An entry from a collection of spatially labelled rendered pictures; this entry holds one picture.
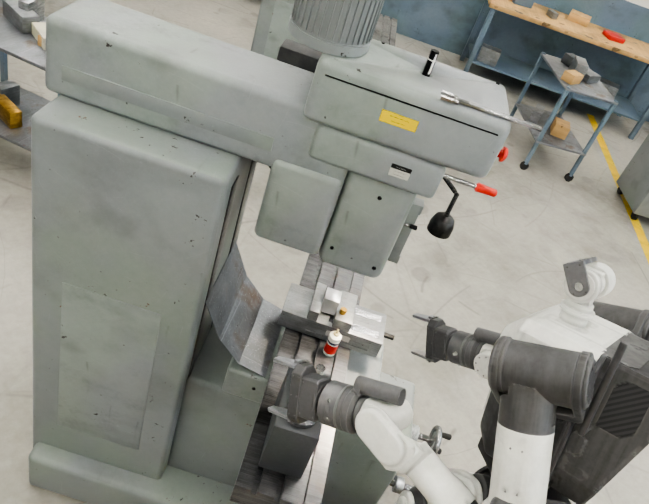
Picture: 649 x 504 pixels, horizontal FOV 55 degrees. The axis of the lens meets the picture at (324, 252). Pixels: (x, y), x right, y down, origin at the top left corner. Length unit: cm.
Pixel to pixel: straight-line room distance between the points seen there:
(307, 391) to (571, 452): 49
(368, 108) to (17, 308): 228
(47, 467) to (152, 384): 64
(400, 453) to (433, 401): 229
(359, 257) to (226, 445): 96
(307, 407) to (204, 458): 125
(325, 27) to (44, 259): 102
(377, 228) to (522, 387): 76
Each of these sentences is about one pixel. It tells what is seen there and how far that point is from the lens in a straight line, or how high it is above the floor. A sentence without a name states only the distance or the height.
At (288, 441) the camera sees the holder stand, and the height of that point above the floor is 107.
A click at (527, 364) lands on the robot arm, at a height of 177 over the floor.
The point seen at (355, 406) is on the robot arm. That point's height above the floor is 150.
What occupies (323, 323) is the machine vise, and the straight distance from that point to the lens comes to 207.
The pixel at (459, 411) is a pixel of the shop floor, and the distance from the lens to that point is 347.
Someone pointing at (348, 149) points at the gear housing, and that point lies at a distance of 155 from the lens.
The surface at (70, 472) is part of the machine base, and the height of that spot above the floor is 19.
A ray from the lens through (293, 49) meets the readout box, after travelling 193.
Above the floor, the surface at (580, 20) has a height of 92.
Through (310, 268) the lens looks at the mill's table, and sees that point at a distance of 237.
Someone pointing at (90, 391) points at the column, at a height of 60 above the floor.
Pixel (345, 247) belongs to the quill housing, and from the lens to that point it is 173.
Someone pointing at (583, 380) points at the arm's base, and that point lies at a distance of 104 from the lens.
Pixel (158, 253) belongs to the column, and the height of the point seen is 127.
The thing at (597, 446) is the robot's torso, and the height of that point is 163.
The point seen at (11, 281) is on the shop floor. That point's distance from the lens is 348.
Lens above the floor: 241
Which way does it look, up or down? 37 degrees down
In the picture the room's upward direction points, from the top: 20 degrees clockwise
